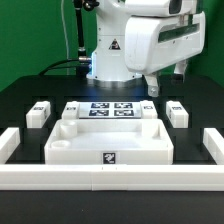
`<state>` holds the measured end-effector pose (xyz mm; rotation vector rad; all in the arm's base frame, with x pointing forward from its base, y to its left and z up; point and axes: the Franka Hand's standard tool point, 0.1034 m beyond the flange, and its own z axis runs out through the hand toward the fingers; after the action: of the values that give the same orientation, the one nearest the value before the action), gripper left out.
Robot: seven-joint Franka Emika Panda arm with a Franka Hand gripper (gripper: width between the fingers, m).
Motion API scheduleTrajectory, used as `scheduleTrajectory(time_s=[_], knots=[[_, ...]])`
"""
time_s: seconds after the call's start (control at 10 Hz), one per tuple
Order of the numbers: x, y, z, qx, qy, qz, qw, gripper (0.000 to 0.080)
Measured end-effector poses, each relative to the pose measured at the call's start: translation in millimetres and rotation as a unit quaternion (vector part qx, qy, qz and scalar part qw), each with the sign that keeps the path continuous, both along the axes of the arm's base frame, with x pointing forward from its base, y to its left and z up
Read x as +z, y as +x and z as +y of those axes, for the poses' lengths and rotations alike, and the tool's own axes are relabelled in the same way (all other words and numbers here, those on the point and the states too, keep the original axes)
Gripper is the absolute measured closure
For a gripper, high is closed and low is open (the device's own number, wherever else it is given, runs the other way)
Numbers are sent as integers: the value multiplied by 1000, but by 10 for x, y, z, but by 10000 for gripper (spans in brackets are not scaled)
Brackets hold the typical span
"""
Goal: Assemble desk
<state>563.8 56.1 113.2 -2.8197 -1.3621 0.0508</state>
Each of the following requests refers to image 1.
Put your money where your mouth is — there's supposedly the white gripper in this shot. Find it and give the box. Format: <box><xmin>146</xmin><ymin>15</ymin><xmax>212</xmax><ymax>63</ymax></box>
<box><xmin>124</xmin><ymin>12</ymin><xmax>205</xmax><ymax>97</ymax></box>

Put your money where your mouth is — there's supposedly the white desk top tray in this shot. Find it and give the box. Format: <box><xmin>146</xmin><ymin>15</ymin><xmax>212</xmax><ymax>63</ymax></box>
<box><xmin>44</xmin><ymin>119</ymin><xmax>174</xmax><ymax>165</ymax></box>

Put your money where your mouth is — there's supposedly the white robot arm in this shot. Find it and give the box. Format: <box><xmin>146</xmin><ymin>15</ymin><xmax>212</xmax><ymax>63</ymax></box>
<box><xmin>86</xmin><ymin>0</ymin><xmax>206</xmax><ymax>97</ymax></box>

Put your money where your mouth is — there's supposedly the marker tag plate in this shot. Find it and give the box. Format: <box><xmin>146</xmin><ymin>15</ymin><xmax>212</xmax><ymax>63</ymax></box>
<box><xmin>79</xmin><ymin>102</ymin><xmax>141</xmax><ymax>119</ymax></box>

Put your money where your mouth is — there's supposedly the white U-shaped fence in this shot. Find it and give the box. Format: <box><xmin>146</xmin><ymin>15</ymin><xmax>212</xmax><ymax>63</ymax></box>
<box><xmin>0</xmin><ymin>128</ymin><xmax>224</xmax><ymax>191</ymax></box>

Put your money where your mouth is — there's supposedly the black cable bundle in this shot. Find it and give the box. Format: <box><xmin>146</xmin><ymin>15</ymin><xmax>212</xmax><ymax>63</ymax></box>
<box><xmin>39</xmin><ymin>56</ymin><xmax>92</xmax><ymax>77</ymax></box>

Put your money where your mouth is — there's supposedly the black camera pole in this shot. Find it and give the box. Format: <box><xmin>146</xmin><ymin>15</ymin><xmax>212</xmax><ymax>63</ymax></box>
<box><xmin>72</xmin><ymin>0</ymin><xmax>99</xmax><ymax>57</ymax></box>

